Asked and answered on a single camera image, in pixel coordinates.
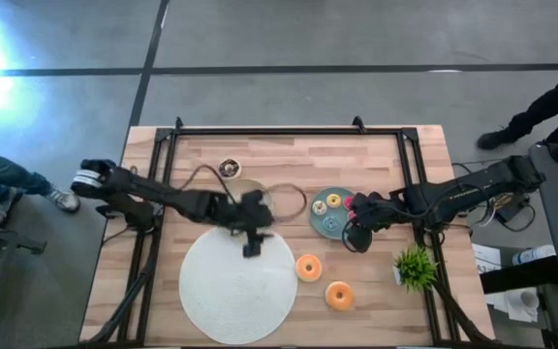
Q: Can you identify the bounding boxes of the small pink frosted donut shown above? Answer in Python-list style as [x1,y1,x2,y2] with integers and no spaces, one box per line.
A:
[342,194,357,220]

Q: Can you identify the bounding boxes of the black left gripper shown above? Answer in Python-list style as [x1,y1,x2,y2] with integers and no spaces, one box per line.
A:
[220,189,276,259]

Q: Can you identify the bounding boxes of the teal round plate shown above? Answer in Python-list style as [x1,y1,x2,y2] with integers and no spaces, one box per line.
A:
[308,186,357,241]

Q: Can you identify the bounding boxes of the white round woven placemat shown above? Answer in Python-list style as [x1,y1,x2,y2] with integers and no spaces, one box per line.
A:
[178,225,299,345]

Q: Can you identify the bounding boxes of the white paper sheets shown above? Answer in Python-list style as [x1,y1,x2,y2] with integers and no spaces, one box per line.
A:
[471,241,542,324]

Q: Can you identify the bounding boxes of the large orange donut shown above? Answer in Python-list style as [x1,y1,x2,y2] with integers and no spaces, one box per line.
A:
[325,280,355,312]
[294,253,324,284]

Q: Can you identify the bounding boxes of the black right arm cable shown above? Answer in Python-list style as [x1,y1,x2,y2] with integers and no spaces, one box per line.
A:
[340,159,538,255]

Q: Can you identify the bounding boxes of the white and blue bottle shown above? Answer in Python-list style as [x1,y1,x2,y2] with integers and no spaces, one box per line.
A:
[511,244,557,267]

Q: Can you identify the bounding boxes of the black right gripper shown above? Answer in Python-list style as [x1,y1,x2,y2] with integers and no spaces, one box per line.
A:
[348,190,409,234]

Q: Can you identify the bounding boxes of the small chocolate frosted donut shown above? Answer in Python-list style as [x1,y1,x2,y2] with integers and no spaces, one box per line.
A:
[217,157,242,181]

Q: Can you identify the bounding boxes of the black control box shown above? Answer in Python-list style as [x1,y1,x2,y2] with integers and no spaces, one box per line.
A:
[494,193,535,227]

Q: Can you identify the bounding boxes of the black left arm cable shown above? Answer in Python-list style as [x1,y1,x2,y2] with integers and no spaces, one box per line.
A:
[179,164,309,224]

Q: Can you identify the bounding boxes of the person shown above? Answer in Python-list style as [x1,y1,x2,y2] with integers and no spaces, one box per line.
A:
[0,143,81,227]
[476,51,558,164]

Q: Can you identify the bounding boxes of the cream round plate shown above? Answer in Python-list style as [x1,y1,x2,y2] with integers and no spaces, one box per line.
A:
[220,177,274,214]

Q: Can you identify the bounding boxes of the white paper cup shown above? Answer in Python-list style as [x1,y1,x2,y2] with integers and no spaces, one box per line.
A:
[518,289,542,309]

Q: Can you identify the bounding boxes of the green plant in white pot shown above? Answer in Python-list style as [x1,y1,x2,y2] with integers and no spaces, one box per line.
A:
[392,245,439,292]

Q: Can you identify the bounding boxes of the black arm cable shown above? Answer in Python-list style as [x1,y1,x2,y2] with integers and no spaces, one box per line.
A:
[340,159,538,255]
[179,164,309,224]

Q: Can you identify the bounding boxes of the black aluminium rig frame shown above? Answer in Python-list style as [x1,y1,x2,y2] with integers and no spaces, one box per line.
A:
[82,115,496,348]

